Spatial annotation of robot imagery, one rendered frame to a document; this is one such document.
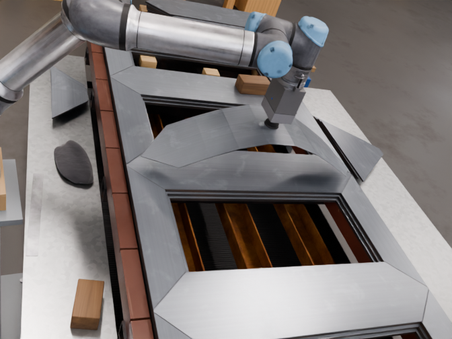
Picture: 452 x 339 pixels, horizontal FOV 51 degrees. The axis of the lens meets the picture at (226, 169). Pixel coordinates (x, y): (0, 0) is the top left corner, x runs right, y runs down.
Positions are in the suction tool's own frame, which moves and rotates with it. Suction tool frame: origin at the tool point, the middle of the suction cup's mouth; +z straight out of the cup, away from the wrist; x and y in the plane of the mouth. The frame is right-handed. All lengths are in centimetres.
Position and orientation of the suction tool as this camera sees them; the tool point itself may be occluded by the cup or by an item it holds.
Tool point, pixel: (270, 128)
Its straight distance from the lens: 131.9
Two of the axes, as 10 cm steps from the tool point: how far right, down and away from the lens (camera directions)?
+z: -2.9, 7.4, 6.0
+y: -2.5, -6.7, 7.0
